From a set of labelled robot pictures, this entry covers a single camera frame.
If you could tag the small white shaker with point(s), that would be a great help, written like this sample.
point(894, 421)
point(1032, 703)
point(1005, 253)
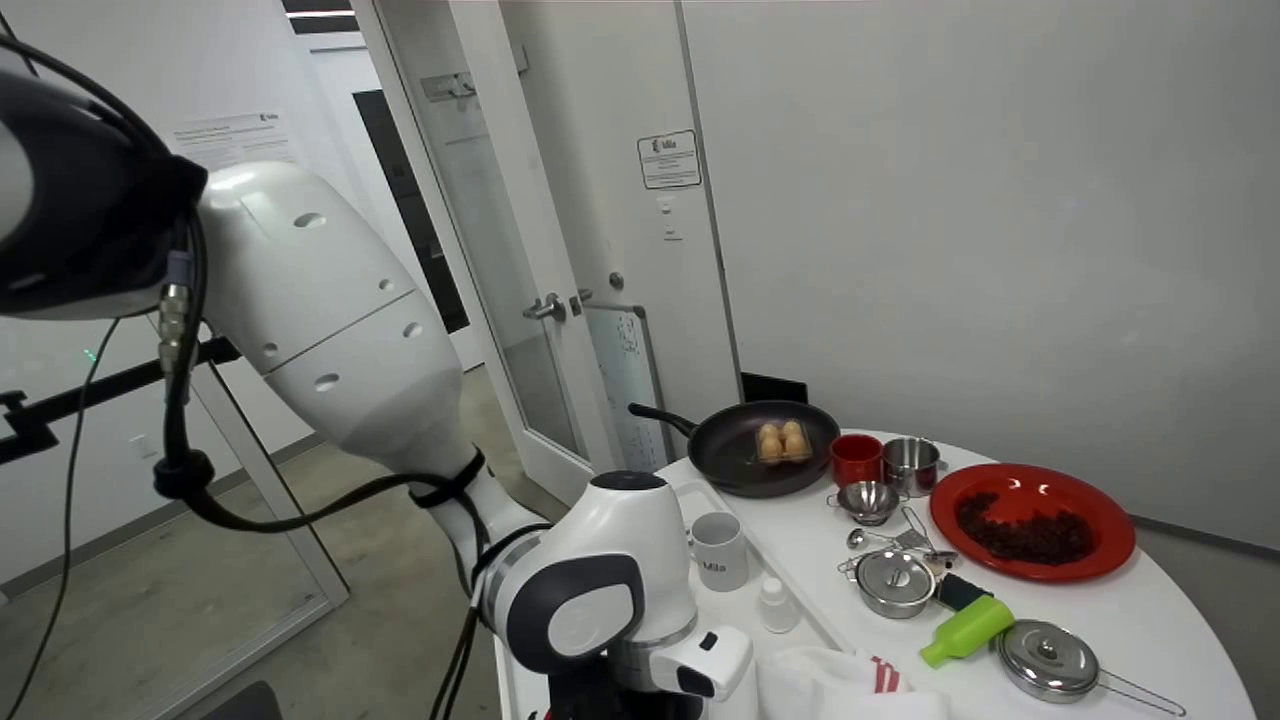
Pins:
point(780, 615)

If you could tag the wall sign plaque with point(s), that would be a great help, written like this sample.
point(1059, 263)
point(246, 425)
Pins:
point(668, 160)

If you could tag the small steel bowl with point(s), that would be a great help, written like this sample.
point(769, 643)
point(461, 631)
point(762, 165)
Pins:
point(871, 503)

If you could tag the white red striped towel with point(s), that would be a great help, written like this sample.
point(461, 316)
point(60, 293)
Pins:
point(836, 685)

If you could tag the two eggs in pan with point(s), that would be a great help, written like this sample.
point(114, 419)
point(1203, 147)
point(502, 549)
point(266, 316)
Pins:
point(780, 442)

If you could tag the white ceramic mug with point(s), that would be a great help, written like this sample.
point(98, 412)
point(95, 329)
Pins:
point(721, 555)

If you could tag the steel pot with lid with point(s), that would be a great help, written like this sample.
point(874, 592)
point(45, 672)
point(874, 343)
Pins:
point(894, 585)

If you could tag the red plate with beans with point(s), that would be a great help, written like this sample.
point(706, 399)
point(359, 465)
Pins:
point(1032, 521)

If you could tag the black frying pan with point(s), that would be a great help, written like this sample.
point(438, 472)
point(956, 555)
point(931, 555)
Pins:
point(754, 451)

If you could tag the white plastic tray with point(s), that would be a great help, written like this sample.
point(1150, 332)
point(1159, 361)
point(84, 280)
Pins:
point(801, 601)

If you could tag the green bottle black cap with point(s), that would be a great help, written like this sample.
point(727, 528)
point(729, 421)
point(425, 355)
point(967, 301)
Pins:
point(974, 620)

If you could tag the small steel measuring spoons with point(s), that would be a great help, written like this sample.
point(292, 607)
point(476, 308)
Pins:
point(902, 540)

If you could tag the small steel pot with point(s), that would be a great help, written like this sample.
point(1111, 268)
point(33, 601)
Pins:
point(914, 465)

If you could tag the small red cup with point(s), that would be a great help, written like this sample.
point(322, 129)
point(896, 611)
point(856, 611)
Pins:
point(856, 459)

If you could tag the white glass door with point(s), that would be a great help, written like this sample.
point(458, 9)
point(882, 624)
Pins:
point(461, 112)

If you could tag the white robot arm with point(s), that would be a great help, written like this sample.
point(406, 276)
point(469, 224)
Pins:
point(101, 216)

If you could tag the black camera tripod stand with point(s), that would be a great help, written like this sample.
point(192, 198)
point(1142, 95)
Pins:
point(33, 421)

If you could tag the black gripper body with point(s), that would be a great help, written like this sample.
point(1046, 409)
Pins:
point(594, 693)

